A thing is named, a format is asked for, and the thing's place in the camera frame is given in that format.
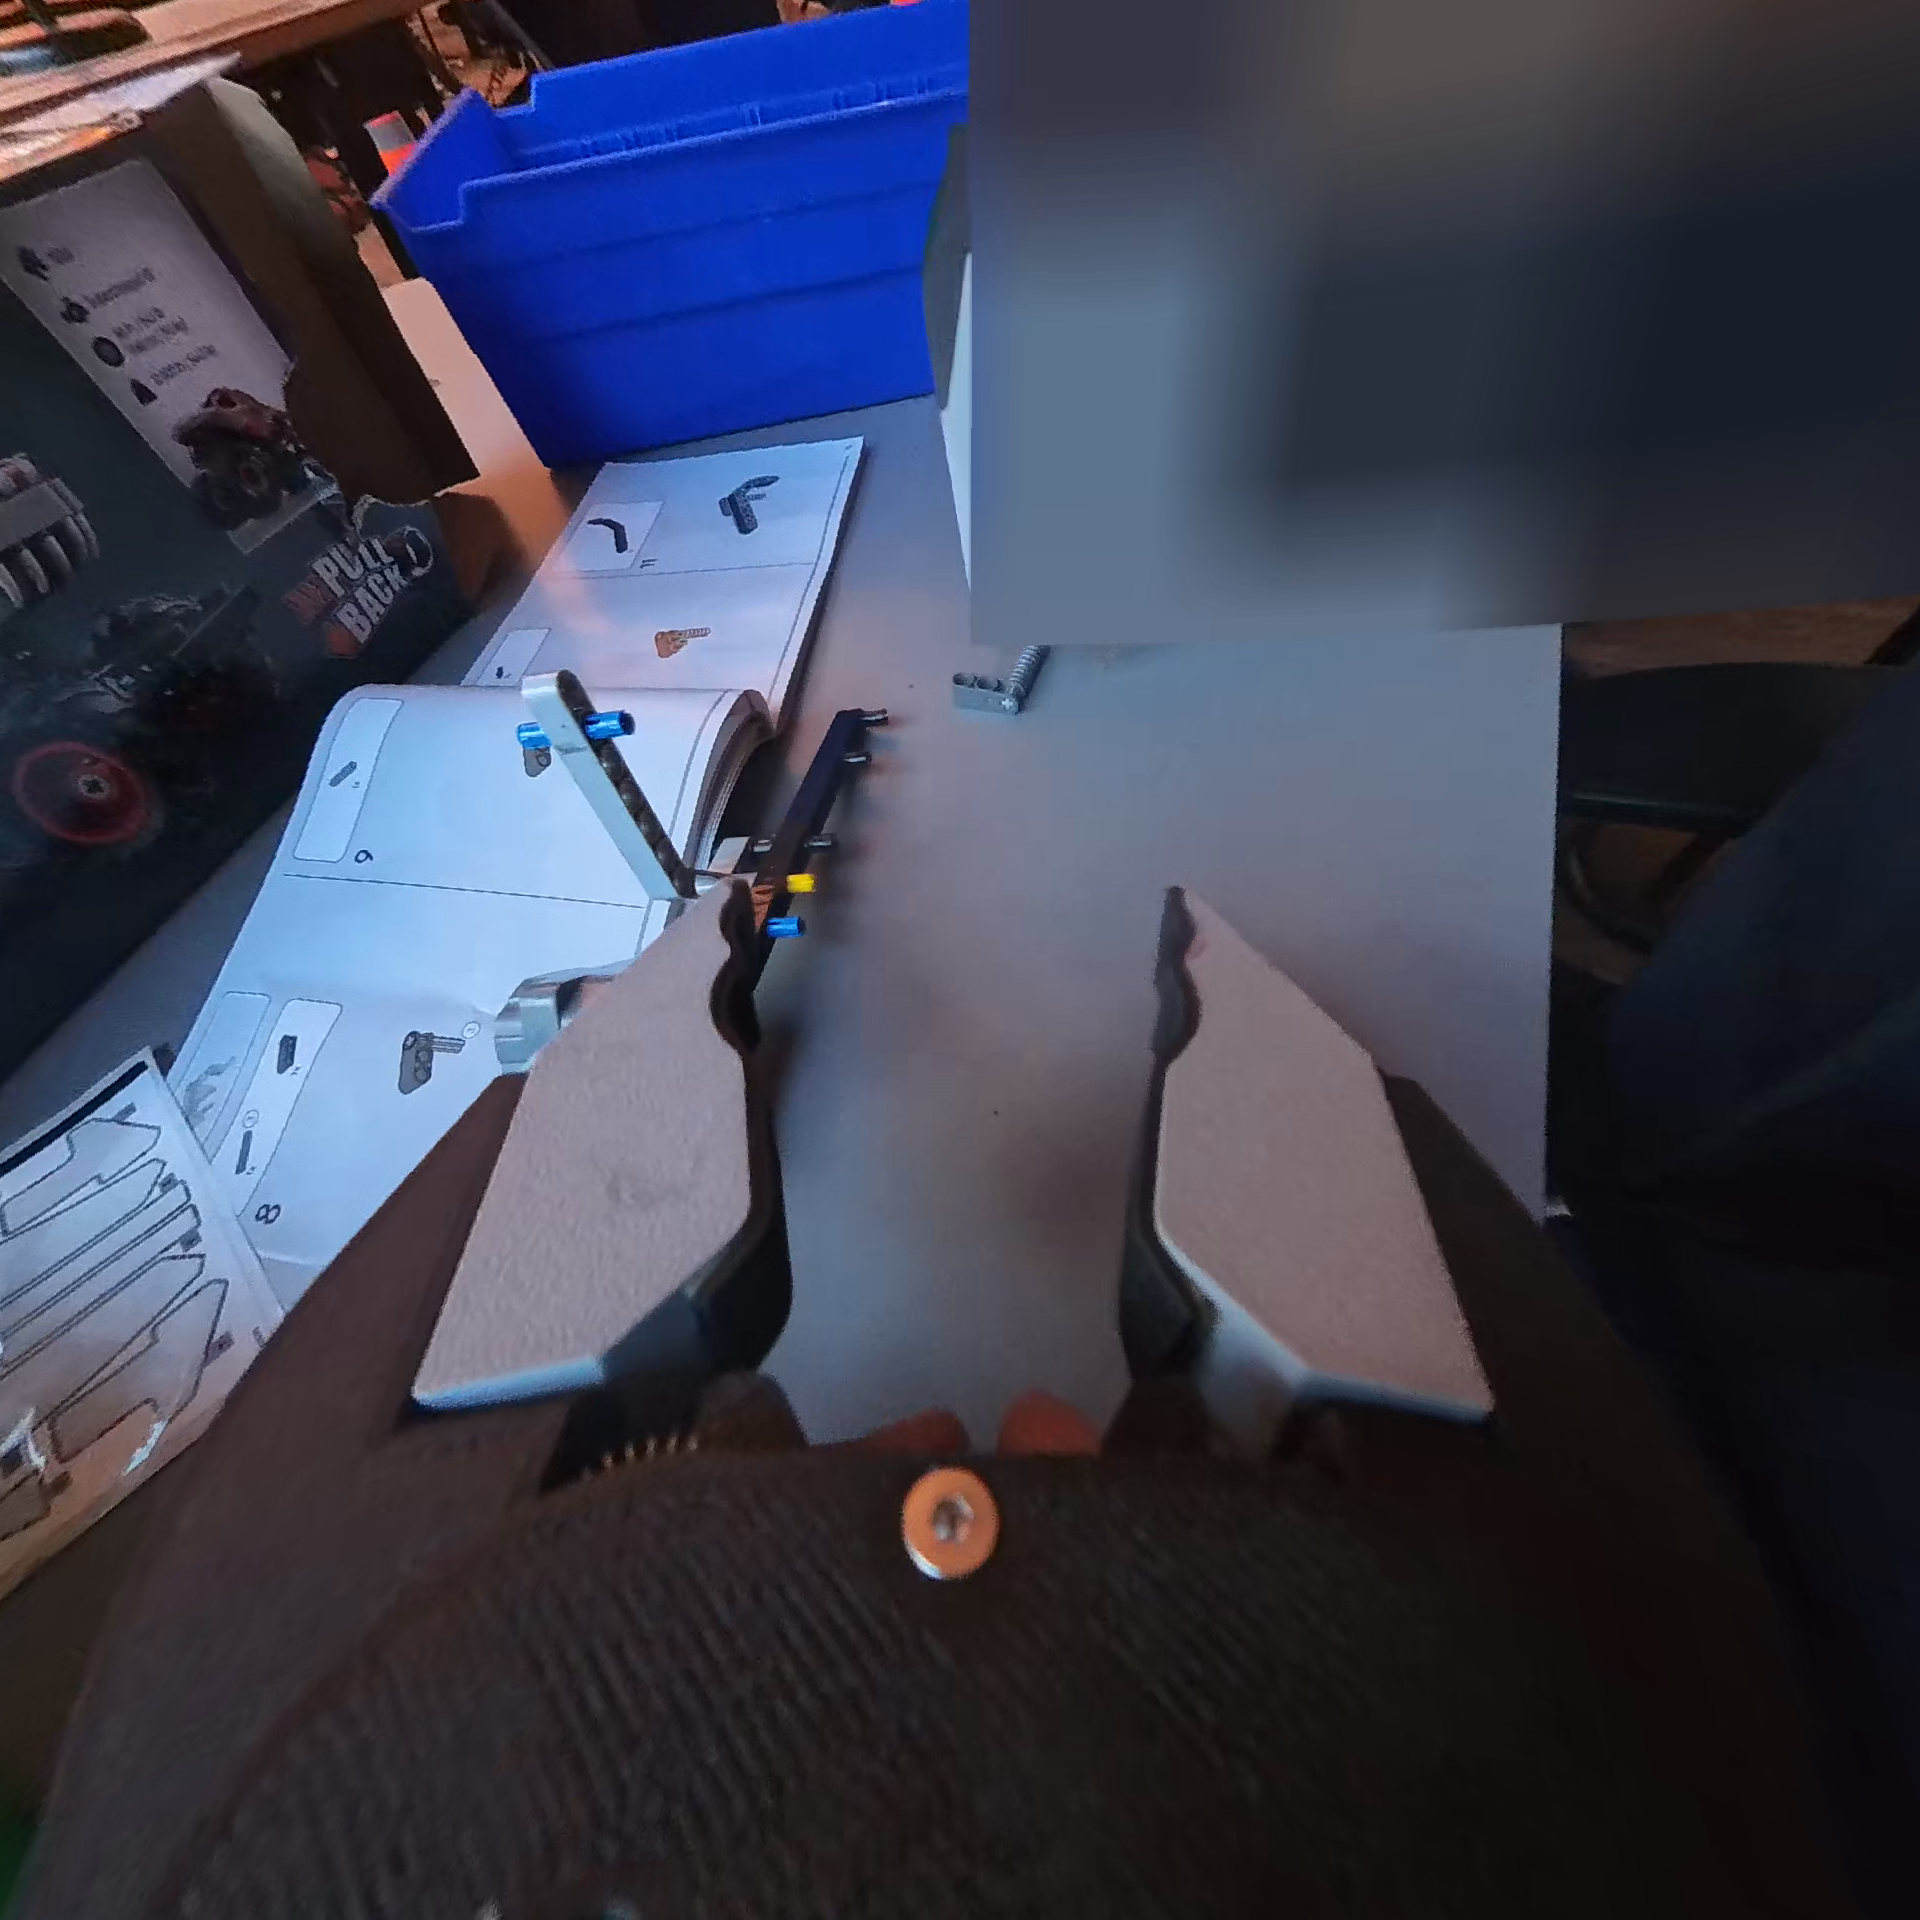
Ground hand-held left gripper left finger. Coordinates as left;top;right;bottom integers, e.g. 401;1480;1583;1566
408;878;791;1411

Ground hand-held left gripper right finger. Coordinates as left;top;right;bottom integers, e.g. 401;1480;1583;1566
1115;883;1499;1459

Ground lego beam assembly with pins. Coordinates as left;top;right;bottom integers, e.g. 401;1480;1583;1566
497;670;893;1074

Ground dark lego set box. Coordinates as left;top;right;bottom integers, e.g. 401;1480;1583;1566
0;52;482;1081

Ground open instruction booklet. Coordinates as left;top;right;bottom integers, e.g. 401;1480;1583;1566
167;438;870;1308

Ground person's dark trousers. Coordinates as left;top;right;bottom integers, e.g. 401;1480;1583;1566
1559;704;1920;1920

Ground sticker sheet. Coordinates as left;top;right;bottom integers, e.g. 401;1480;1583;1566
0;1045;288;1599

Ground blue plastic bin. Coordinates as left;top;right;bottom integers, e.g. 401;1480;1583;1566
369;0;974;470

